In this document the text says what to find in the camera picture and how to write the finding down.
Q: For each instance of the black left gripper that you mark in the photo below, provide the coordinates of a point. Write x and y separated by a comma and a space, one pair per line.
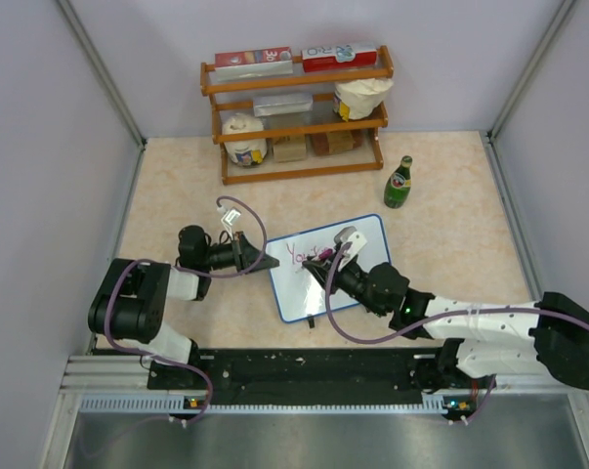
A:
247, 258

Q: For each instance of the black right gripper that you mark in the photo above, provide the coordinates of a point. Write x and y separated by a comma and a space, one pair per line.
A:
320, 271

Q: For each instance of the magenta capped whiteboard marker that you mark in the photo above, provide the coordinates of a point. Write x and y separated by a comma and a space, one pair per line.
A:
325, 253

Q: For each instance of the blue framed whiteboard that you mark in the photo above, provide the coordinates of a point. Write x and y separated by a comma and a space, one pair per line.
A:
298, 295

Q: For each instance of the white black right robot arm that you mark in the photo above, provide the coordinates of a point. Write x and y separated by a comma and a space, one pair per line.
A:
546, 337

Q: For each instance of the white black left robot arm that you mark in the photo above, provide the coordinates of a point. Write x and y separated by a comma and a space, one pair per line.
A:
137, 313

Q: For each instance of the white flour bag left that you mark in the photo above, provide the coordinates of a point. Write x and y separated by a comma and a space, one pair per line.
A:
245, 152

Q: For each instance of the white flour bag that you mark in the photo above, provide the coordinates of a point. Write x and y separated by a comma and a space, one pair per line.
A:
355, 100
245, 152

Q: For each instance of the green glass Perrier bottle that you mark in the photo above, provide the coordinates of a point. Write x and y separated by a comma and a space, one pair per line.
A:
398, 186

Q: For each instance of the brown brick-pattern box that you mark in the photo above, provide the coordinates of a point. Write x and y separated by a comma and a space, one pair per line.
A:
336, 142

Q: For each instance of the orange wooden shelf rack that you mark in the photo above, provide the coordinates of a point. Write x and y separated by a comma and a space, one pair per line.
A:
229, 98

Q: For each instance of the clear plastic container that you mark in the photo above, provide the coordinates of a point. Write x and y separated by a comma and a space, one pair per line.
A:
284, 110

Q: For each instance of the white flour bag right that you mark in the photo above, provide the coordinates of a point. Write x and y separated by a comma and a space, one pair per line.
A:
355, 100

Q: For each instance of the red foil roll box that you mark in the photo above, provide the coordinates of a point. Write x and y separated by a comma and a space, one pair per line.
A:
258, 63

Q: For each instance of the red white wrap box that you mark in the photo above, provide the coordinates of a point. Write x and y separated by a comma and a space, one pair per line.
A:
323, 58

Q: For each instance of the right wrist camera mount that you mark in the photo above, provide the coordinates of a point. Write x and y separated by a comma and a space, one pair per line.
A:
355, 241

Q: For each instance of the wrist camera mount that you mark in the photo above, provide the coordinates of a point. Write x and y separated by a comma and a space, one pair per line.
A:
229, 216
355, 241

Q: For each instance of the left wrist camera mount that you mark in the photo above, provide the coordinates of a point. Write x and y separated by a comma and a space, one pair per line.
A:
229, 216

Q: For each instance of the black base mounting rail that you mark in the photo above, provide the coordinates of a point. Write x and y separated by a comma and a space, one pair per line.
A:
316, 376

